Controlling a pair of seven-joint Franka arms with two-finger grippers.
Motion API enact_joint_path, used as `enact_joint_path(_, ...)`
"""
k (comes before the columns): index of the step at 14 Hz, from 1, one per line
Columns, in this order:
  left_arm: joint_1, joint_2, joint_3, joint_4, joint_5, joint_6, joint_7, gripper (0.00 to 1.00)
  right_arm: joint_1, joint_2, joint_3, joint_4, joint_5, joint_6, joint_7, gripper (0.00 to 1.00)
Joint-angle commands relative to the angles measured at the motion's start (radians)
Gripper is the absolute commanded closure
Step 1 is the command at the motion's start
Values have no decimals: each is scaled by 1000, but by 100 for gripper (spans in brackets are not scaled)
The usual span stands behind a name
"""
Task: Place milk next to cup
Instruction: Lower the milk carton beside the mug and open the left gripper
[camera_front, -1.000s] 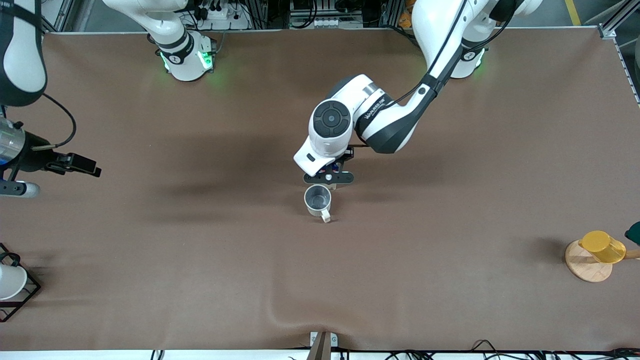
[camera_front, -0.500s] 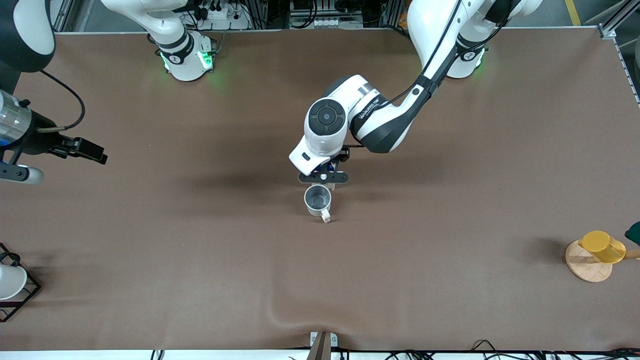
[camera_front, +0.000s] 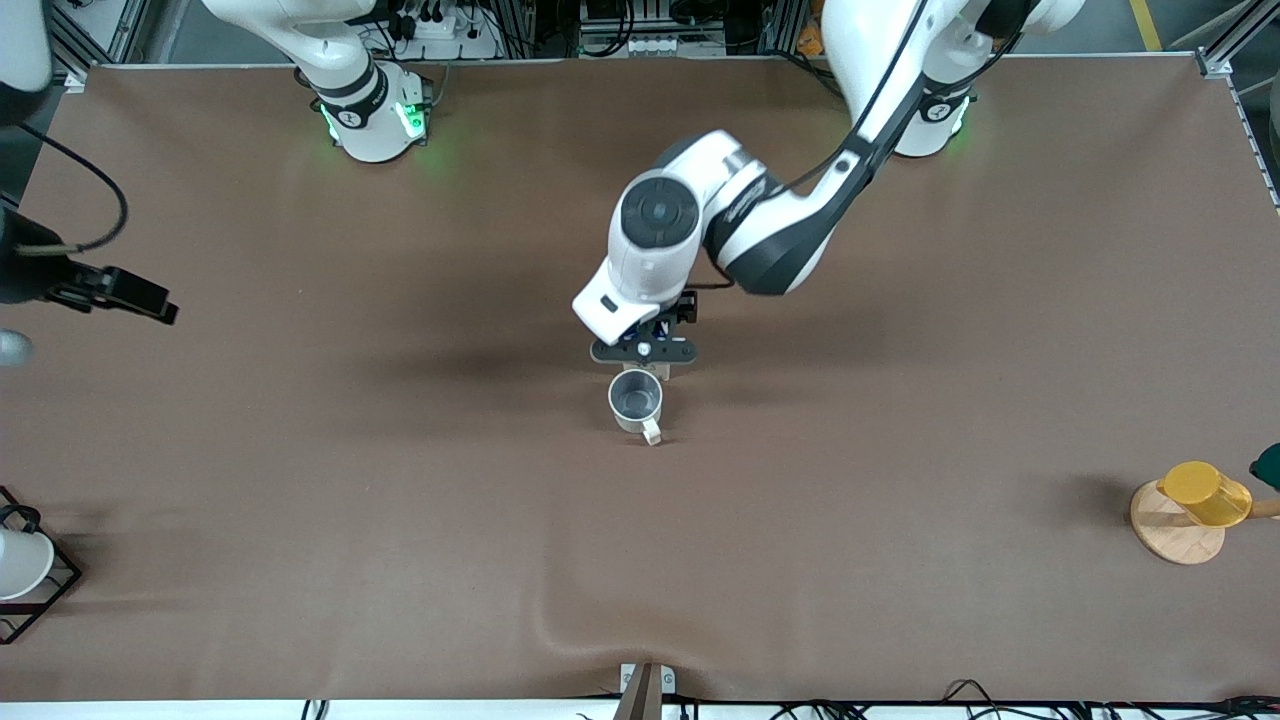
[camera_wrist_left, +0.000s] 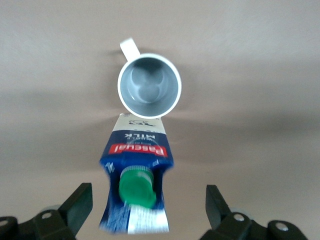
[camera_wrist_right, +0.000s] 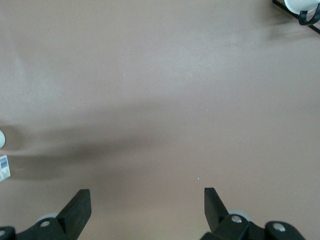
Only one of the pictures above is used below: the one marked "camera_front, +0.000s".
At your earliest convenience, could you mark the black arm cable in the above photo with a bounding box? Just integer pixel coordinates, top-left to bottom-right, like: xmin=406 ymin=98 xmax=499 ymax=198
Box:
xmin=788 ymin=0 xmax=936 ymax=201
xmin=18 ymin=123 xmax=130 ymax=256

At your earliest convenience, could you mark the white bowl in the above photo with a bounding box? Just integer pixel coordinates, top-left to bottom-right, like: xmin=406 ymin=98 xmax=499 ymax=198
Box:
xmin=0 ymin=527 xmax=56 ymax=601

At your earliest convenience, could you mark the white power strip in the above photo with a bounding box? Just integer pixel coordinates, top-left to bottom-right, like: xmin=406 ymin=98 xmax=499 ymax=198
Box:
xmin=395 ymin=0 xmax=501 ymax=61

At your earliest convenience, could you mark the yellow plastic cup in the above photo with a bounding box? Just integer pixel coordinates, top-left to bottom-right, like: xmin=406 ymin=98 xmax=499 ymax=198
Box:
xmin=1158 ymin=460 xmax=1253 ymax=528

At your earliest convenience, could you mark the brown camera pole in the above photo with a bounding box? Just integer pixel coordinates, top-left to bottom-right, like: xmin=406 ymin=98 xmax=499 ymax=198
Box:
xmin=612 ymin=663 xmax=661 ymax=720

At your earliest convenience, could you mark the white HOME mug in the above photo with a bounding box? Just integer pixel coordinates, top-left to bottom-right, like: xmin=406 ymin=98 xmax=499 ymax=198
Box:
xmin=608 ymin=368 xmax=665 ymax=447

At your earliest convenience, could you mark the brown table cover sheet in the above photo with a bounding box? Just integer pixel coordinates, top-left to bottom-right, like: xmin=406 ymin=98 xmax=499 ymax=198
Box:
xmin=0 ymin=55 xmax=1280 ymax=703

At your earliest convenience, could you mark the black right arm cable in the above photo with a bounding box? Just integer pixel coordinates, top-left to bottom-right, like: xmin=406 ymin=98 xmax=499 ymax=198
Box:
xmin=18 ymin=123 xmax=130 ymax=256

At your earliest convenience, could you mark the aluminium frame profile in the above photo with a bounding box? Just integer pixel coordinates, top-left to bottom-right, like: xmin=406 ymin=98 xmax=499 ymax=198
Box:
xmin=1195 ymin=0 xmax=1280 ymax=81
xmin=45 ymin=0 xmax=191 ymax=93

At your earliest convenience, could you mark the black wire rack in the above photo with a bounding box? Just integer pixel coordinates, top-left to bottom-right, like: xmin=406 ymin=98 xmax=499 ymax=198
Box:
xmin=0 ymin=487 xmax=83 ymax=644

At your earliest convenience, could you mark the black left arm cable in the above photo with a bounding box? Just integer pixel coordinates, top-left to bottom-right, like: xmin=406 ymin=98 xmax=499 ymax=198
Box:
xmin=788 ymin=0 xmax=936 ymax=201

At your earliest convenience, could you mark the metal mounting bracket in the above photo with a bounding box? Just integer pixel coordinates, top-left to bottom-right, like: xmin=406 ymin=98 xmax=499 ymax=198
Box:
xmin=620 ymin=663 xmax=676 ymax=696

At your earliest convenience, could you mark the round wooden stand base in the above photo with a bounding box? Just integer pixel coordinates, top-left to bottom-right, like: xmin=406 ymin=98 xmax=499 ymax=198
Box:
xmin=1130 ymin=480 xmax=1227 ymax=566

